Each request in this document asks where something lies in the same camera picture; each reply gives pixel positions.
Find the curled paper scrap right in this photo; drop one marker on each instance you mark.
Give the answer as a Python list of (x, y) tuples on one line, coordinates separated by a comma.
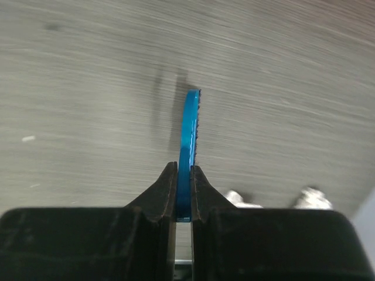
[(312, 198)]

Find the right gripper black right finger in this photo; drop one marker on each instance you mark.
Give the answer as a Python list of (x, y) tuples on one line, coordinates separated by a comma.
[(204, 200)]

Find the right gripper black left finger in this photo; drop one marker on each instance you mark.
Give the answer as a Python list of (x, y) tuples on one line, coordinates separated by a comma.
[(151, 255)]

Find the blue hand brush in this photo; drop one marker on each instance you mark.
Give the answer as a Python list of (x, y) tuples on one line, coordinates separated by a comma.
[(189, 126)]

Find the long paper scrap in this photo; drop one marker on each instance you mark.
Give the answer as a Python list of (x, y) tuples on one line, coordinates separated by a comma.
[(237, 200)]

